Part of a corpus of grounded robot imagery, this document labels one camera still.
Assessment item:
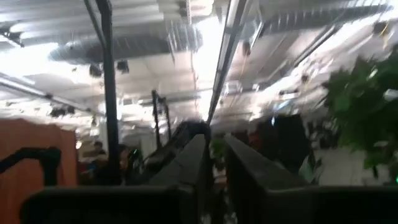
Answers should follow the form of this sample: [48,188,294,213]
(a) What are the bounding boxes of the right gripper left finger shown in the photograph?
[147,134,215,224]

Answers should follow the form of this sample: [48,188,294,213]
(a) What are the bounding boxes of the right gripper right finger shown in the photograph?
[224,134,308,224]

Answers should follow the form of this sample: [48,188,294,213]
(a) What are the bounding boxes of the thin black stand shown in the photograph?
[151,90,172,150]

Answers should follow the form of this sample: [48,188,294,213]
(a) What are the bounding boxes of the person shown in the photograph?
[79,141,131,186]

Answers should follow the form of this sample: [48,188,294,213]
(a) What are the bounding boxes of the long ceiling light fixture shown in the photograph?
[206,0,249,125]

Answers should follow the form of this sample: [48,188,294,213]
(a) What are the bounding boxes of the leafy plant in black pot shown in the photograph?
[323,46,398,184]

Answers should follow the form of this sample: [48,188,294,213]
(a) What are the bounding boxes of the orange partition panel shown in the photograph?
[0,118,78,224]

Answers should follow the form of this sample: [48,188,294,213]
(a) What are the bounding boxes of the black vertical frame post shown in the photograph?
[83,0,123,186]

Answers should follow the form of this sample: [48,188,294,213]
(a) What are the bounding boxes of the silver ventilation duct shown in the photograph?
[49,30,203,66]

